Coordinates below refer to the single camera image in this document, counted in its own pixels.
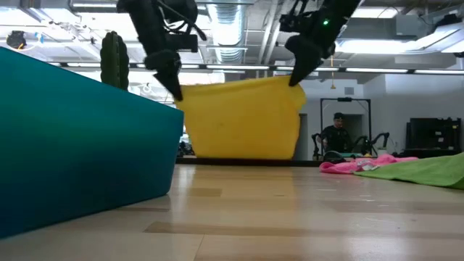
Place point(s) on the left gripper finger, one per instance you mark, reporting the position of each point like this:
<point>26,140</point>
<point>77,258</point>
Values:
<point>172,83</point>

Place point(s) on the silver corrugated duct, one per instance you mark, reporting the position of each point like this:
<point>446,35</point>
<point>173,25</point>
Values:
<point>228,14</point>

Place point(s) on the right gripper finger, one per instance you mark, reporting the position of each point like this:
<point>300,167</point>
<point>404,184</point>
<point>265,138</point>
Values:
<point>302,69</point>

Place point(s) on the background black robot arm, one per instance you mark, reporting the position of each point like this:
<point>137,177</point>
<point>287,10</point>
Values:
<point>373,139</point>

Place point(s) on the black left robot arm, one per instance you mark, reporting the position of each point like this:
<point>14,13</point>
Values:
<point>177,9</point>

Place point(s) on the black equipment cabinet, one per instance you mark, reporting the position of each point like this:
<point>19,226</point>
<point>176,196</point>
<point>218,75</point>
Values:
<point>435,134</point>

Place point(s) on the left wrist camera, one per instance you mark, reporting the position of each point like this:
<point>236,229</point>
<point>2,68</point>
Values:
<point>185,42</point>

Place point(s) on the pink microfiber towel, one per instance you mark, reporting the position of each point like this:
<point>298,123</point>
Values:
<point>384,160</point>

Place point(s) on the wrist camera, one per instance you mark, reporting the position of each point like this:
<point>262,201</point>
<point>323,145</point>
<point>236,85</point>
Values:
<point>185,42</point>
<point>291,21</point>

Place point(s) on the person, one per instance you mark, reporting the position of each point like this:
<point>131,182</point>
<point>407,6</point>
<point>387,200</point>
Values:
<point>337,139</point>

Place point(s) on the blue plastic tray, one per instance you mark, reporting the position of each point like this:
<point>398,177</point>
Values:
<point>72,152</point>

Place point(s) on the black aluminium table frame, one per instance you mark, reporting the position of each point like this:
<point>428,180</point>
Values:
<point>253,162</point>

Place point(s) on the yellow microfiber towel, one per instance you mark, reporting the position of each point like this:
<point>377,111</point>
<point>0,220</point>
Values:
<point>243,119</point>

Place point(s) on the black metal stand frame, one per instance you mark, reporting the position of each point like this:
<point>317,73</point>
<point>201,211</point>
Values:
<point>344,99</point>

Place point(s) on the green microfiber towel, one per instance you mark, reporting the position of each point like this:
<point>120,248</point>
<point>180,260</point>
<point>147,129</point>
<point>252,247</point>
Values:
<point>427,172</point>

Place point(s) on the yellow hanging pendant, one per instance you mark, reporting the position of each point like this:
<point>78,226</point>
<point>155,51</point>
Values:
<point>332,86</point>

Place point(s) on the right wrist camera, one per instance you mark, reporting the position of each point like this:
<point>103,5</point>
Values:
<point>291,21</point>

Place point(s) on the green cactus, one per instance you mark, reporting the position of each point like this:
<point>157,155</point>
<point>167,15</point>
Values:
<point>114,58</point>

